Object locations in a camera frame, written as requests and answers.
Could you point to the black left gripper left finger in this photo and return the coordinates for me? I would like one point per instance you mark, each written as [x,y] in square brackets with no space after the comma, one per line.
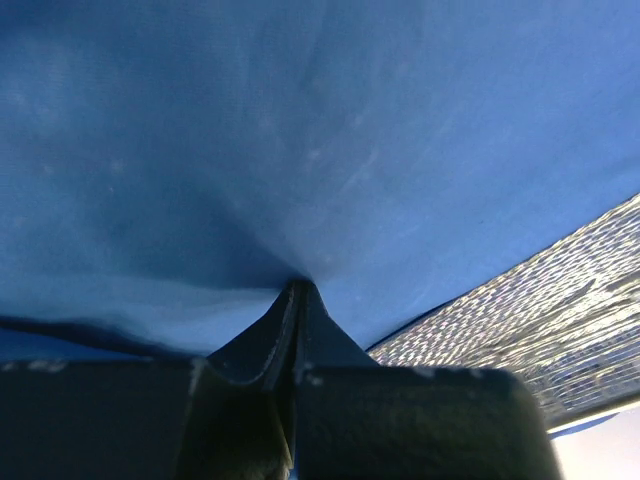
[214,417]

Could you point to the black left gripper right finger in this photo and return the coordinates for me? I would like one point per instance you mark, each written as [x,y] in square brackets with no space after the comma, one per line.
[357,419]

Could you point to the blue surgical cloth wrap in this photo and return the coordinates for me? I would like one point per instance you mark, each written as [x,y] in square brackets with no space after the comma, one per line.
[168,166]

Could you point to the steel mesh instrument tray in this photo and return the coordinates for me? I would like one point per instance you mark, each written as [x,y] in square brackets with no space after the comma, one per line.
[566,322]

